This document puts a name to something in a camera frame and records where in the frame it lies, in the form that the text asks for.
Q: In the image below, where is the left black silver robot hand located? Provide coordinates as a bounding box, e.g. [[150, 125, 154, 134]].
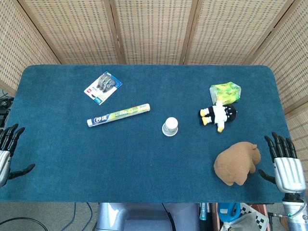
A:
[[0, 123, 36, 189]]

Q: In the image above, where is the correction tape blister pack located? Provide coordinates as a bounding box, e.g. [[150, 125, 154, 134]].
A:
[[83, 70, 123, 106]]

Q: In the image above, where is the blue felt table cover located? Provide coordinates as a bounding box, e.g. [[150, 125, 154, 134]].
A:
[[0, 64, 287, 204]]

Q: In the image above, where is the woven folding screen panel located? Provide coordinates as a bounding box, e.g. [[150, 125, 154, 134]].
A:
[[111, 0, 198, 65], [18, 0, 124, 65], [250, 0, 308, 174], [0, 0, 61, 97], [186, 0, 293, 65]]

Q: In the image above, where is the brown plush toy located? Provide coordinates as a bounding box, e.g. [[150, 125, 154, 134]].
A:
[[214, 142, 261, 187]]

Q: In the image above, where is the green tissue pack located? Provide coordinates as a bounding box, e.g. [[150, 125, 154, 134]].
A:
[[209, 81, 242, 103]]

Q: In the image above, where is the black white penguin plush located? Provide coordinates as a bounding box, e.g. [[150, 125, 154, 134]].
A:
[[198, 100, 238, 133]]

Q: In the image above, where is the cling film roll box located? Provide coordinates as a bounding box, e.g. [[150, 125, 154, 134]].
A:
[[86, 103, 152, 128]]

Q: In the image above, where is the white paper cup green print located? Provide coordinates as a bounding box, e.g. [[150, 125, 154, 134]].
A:
[[162, 116, 180, 136]]

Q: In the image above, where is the checkerboard calibration board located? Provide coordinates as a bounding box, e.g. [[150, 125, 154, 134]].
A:
[[240, 203, 269, 229]]

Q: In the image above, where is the black cable bundle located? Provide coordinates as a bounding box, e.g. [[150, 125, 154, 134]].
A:
[[0, 89, 14, 127]]

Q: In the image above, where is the white paper cup blue print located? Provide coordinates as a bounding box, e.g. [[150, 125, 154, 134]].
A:
[[161, 129, 178, 138]]

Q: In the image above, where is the blue plastic device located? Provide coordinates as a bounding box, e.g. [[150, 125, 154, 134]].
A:
[[218, 203, 241, 223]]

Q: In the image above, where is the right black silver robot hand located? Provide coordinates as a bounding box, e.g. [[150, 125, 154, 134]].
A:
[[258, 131, 307, 194]]

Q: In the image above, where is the grey blue robot torso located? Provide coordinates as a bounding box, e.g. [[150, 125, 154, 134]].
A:
[[95, 203, 201, 231]]

